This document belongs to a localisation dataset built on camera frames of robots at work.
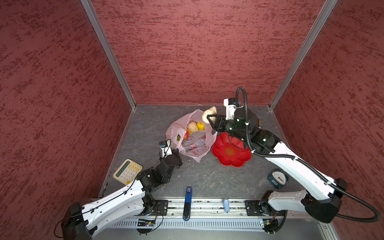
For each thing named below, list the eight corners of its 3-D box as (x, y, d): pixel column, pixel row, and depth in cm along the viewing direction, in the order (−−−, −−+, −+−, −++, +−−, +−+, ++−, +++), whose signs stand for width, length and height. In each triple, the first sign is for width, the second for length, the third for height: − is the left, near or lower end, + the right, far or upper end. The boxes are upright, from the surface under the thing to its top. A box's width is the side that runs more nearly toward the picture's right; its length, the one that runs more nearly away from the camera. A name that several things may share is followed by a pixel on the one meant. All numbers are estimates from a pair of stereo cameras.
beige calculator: (112, 178, 86) (110, 176, 84) (127, 159, 93) (125, 157, 91) (130, 187, 83) (128, 185, 80) (143, 166, 90) (142, 165, 88)
